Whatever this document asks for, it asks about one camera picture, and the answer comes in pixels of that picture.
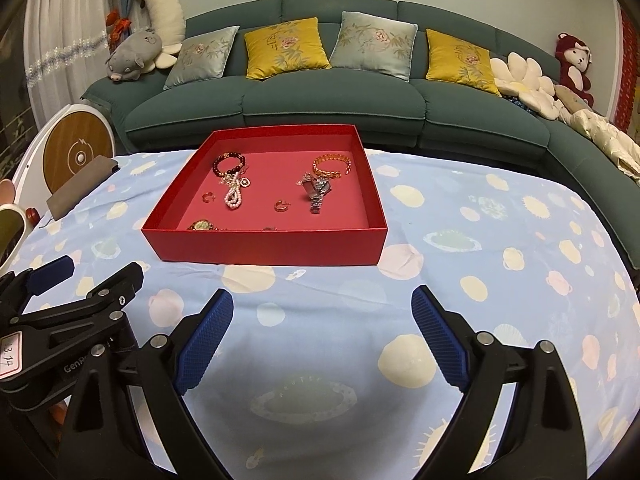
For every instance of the red monkey plush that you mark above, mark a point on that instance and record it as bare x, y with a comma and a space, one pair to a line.
575, 62

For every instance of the yellow embroidered cushion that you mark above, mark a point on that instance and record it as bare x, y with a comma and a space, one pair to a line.
460, 60
285, 47

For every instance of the silver metal watch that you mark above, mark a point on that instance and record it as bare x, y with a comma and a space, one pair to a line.
317, 195

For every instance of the red wall hanging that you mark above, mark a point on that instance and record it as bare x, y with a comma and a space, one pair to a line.
627, 70

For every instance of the white flower cushion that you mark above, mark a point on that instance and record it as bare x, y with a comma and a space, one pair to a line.
525, 82

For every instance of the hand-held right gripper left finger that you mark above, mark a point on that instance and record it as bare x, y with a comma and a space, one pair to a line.
205, 345

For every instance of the blue planet printed blanket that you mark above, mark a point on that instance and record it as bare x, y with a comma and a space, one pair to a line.
500, 285

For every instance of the red shallow box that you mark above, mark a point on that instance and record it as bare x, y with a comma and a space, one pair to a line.
280, 247

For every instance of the dark glass door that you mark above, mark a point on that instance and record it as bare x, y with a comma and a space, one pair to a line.
12, 110

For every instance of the cream satin pillow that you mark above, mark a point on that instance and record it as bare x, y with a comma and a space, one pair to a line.
610, 140

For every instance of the gold hoop earring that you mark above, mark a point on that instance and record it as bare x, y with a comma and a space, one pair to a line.
207, 198
280, 205

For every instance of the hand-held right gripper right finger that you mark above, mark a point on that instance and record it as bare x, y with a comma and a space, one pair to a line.
442, 340

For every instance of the pale blue embroidered cushion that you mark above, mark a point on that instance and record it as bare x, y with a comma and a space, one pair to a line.
372, 45
200, 57

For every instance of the red plush toy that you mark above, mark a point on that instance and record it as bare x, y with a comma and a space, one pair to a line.
119, 27

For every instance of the white cow plush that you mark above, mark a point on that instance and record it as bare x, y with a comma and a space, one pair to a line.
162, 7

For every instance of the brown felt pouch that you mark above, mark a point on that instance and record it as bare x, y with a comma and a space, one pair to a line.
80, 187

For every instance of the white sheer curtain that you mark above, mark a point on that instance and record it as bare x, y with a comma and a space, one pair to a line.
65, 20

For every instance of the beige small cushion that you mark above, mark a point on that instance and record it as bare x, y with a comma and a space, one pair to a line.
570, 96

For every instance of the teal sofa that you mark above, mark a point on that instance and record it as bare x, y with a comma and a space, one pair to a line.
330, 100

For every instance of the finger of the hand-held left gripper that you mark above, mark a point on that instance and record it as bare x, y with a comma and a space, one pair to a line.
120, 285
50, 272

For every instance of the grey pig plush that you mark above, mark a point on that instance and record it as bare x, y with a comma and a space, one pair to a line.
132, 57

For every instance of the white device with wooden disc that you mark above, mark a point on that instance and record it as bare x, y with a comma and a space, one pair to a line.
60, 140

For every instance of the gold watch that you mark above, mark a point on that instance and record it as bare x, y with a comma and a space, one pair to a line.
201, 225

